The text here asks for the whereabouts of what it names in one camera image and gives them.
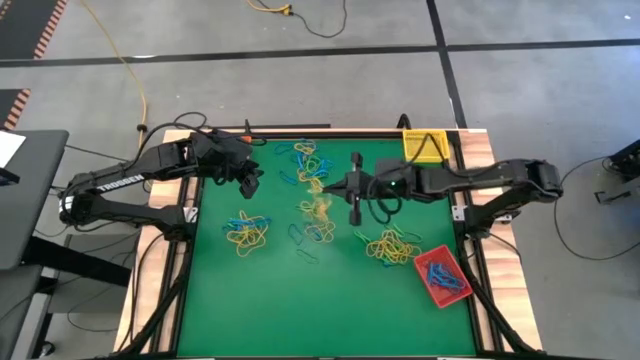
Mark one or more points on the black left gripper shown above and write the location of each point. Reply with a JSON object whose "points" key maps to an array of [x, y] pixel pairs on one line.
{"points": [[235, 160]]}

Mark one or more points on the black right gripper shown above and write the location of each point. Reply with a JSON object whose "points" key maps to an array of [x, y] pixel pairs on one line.
{"points": [[356, 187]]}

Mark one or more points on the blue rubber bands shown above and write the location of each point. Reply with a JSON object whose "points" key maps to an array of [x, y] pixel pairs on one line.
{"points": [[314, 233], [387, 262], [245, 221], [442, 277]]}

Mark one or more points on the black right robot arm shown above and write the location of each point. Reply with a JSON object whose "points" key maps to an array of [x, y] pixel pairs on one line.
{"points": [[475, 176]]}

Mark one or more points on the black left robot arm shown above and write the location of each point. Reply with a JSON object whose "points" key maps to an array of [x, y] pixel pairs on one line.
{"points": [[160, 162]]}

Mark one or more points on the yellow rubber band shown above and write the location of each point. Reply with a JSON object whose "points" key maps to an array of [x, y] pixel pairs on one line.
{"points": [[314, 184], [305, 146]]}

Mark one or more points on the green rubber band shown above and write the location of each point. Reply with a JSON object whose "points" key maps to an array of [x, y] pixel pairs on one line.
{"points": [[300, 251], [362, 236], [312, 161]]}

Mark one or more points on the tangled blue rubber bands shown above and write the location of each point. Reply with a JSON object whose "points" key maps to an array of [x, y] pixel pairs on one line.
{"points": [[314, 233], [387, 262], [245, 221]]}

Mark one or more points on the tangled green rubber bands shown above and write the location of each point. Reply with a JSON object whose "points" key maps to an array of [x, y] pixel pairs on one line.
{"points": [[407, 234], [229, 227]]}

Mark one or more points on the black clamp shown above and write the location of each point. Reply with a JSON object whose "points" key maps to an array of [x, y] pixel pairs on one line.
{"points": [[246, 126], [403, 121]]}

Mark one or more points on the black flat bar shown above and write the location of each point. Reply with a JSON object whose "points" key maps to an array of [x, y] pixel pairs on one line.
{"points": [[290, 126]]}

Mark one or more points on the wooden table side panel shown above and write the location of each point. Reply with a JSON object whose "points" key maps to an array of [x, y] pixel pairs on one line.
{"points": [[510, 280], [167, 191]]}

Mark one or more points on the yellow plastic basket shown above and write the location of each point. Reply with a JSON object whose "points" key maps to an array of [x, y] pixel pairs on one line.
{"points": [[425, 152]]}

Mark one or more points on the red plastic basket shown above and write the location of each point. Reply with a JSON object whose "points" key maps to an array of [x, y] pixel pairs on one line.
{"points": [[425, 255]]}

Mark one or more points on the green table mat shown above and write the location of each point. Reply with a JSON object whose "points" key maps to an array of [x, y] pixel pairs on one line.
{"points": [[325, 310]]}

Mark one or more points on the black desk leg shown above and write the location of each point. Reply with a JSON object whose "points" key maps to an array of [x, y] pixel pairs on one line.
{"points": [[75, 262]]}

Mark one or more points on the grey desk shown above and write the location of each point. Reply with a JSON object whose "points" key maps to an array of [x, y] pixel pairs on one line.
{"points": [[35, 200]]}

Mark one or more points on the white paper sheet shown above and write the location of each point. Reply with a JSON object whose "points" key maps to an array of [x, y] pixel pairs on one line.
{"points": [[10, 147]]}

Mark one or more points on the dark device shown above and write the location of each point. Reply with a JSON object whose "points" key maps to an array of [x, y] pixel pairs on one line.
{"points": [[7, 177]]}

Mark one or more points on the black mat with striped edge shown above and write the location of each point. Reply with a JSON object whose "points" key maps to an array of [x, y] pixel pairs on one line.
{"points": [[25, 25], [10, 107]]}

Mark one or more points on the black caster wheel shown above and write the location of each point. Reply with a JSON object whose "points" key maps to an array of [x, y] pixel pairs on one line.
{"points": [[47, 348]]}

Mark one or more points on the black equipment stand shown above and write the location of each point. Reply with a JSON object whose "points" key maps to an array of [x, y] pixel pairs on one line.
{"points": [[625, 165]]}

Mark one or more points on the black table frame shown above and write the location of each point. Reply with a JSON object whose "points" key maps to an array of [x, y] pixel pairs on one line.
{"points": [[350, 135]]}

